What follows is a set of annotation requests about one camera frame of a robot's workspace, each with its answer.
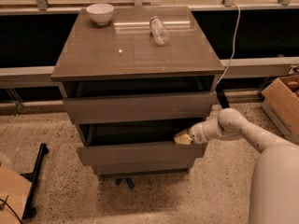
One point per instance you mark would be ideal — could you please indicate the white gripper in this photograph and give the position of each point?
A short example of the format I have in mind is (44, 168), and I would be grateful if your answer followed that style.
(196, 132)

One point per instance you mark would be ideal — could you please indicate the cardboard box left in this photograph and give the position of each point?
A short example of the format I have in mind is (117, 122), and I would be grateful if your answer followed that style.
(14, 190)

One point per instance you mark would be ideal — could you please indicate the white ceramic bowl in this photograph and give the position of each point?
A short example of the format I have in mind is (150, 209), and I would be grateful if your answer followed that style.
(101, 14)

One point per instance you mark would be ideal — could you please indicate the grey drawer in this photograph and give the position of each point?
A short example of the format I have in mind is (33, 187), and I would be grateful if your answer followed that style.
(126, 169)
(140, 107)
(137, 142)

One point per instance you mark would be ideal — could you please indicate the clear plastic bottle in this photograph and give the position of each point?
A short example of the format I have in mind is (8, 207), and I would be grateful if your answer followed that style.
(158, 31)

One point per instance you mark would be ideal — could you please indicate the grey bottom drawer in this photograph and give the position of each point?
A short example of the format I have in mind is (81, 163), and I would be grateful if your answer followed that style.
(126, 169)

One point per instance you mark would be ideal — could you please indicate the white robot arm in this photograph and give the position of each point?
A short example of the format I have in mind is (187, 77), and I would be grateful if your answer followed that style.
(274, 191)

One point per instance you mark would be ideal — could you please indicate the grey top drawer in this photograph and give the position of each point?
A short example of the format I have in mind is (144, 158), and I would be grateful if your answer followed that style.
(140, 107)

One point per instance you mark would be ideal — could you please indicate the cardboard box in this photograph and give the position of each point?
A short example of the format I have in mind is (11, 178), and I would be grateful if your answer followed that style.
(14, 190)
(281, 104)

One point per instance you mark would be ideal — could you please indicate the cardboard box right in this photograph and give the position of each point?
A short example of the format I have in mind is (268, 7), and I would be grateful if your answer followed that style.
(281, 104)

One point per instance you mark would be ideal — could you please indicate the grey drawer cabinet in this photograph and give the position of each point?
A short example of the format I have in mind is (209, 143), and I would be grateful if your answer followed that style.
(122, 58)

